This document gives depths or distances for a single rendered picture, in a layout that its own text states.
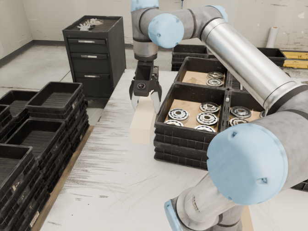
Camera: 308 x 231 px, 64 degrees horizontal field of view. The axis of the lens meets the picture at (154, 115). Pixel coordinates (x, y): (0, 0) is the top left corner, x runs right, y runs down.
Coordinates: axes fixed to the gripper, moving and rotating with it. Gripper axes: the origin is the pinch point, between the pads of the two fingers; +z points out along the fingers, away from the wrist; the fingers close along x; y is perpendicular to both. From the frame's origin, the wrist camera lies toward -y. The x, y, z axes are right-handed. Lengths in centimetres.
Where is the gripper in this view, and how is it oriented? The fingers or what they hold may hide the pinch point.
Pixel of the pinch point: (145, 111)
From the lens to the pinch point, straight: 83.9
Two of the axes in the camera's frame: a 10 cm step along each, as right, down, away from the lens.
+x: -9.9, -0.7, 1.0
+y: 1.3, -5.6, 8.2
